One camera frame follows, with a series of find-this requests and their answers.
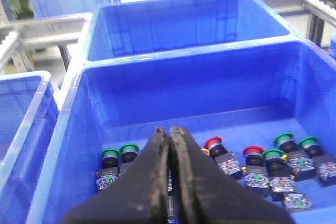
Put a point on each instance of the red push button left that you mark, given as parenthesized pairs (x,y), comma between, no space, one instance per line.
(225,160)

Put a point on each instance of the yellow push button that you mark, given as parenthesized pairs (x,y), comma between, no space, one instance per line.
(205,151)

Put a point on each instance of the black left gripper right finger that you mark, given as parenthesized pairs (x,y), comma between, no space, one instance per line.
(204,194)

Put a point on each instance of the loose contact block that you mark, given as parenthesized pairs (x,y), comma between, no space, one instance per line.
(296,201)

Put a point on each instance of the green push button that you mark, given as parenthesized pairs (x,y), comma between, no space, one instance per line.
(299,162)
(109,170)
(323,163)
(129,153)
(280,177)

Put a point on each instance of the red push button right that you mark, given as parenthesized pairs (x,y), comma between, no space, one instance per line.
(255,173)

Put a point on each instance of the green push button far left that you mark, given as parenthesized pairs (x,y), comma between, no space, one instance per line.
(109,170)

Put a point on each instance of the green push button far right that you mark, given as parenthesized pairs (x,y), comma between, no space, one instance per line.
(323,163)

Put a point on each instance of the blue bin at far left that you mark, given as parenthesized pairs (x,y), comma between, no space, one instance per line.
(28,117)

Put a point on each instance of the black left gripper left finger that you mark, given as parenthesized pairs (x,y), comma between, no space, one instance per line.
(139,195)

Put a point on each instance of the blue bin behind buttons bin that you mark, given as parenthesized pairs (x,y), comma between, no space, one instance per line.
(146,27)

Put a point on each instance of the red push button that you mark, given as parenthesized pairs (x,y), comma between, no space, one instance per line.
(255,173)
(225,160)

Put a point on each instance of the green push button middle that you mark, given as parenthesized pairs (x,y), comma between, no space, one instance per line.
(280,177)

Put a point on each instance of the grey metal rack frame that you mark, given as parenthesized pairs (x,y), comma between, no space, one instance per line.
(20,36)

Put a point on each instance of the blue bin with buttons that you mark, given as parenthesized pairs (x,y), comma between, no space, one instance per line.
(247,95)

